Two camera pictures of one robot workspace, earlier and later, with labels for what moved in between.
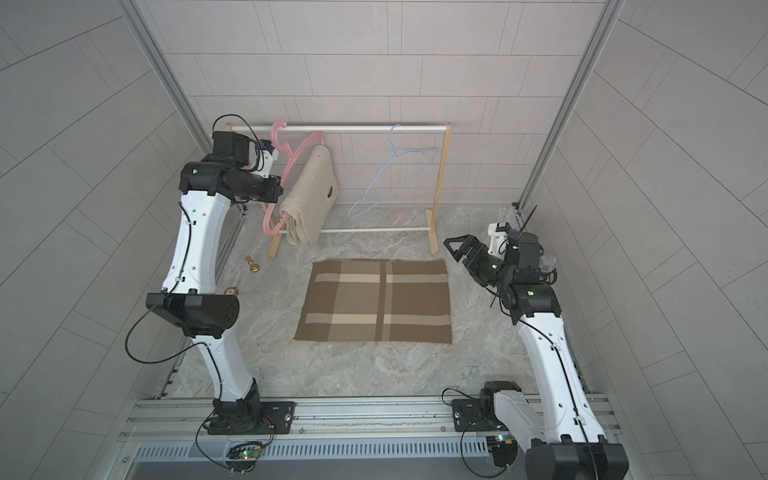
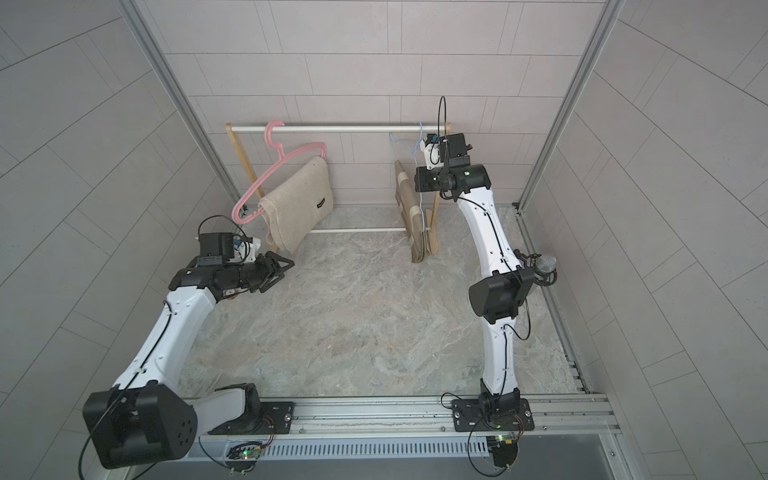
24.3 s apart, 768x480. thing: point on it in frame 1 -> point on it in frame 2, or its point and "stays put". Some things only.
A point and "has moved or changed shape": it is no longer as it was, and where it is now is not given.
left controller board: (244, 454) stays put
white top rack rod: (365, 127) stays put
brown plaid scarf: (376, 300) -> (410, 214)
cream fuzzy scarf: (312, 198) has moved or changed shape
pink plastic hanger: (291, 160) has moved or changed shape
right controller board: (504, 449) stays put
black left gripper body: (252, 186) -> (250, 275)
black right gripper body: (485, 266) -> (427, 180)
